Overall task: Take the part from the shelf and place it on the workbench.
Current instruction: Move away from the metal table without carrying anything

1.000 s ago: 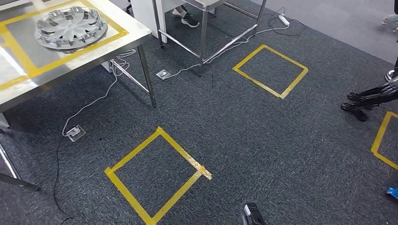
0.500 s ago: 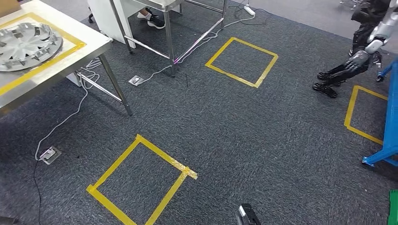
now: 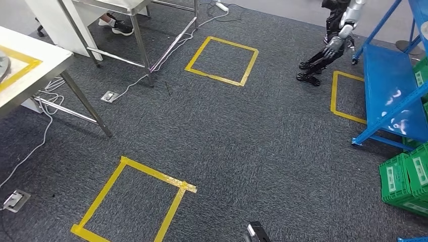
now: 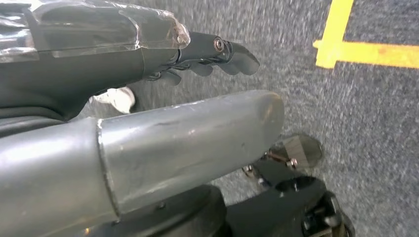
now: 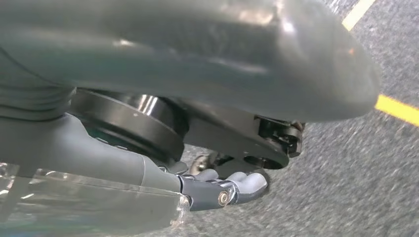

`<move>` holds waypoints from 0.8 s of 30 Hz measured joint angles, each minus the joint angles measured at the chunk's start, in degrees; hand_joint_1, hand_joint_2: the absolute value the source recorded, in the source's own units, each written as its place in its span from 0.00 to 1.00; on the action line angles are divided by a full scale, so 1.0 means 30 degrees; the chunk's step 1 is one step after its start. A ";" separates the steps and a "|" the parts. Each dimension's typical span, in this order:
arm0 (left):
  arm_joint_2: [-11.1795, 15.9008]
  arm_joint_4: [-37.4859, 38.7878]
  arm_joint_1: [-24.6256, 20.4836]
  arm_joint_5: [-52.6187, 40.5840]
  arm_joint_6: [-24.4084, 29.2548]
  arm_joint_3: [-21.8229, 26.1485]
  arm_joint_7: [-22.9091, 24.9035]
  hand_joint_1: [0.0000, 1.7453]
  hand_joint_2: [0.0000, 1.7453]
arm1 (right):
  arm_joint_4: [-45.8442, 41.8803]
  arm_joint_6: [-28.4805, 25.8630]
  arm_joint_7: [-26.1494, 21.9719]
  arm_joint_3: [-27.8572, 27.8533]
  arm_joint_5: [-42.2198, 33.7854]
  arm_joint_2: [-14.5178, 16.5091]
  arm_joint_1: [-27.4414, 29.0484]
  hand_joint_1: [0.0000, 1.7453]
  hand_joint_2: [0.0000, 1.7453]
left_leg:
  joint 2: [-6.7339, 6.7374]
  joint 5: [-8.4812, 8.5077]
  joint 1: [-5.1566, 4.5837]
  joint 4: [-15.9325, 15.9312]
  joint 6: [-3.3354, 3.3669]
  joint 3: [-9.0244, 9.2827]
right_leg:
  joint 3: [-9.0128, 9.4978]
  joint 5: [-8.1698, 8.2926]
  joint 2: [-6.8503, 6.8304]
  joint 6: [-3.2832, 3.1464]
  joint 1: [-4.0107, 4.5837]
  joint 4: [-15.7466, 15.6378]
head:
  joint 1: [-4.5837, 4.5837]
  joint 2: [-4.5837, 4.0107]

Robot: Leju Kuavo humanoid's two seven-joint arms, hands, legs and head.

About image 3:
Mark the yellow tape rectangle on workbench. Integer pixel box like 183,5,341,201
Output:
0,45,43,93

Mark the humanoid robot silver black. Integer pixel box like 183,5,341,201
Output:
296,0,367,87

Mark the grey round stand base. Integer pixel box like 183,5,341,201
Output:
395,39,424,56

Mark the white floor cable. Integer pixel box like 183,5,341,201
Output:
0,77,66,190
112,11,230,101

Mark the stainless steel workbench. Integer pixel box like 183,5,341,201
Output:
0,26,114,138

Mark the person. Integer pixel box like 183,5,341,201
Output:
98,13,134,37

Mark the yellow floor tape square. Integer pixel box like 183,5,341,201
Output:
70,156,198,242

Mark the stainless steel table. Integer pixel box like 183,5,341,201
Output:
56,0,200,89

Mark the white power socket box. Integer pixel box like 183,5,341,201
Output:
1,189,31,214
100,90,120,104

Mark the yellow floor tape line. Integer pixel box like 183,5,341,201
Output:
184,36,259,87

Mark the silver wheel hubcap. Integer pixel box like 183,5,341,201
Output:
0,50,11,83

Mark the white partition panel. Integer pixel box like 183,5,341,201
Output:
24,0,149,62

